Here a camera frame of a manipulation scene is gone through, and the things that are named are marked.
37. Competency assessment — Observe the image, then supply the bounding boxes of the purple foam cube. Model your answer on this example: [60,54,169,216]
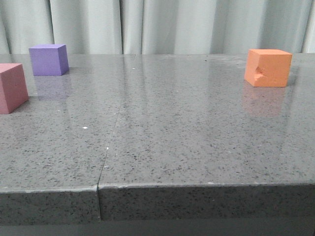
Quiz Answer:
[29,44,69,76]

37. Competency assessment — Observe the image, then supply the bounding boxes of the orange foam cube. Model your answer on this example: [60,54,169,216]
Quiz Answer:
[244,49,292,88]

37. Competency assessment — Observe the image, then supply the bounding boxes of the grey-green curtain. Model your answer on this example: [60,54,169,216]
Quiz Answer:
[0,0,315,54]

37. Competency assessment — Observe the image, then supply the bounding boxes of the pink foam cube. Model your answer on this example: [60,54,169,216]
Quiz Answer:
[0,63,29,114]

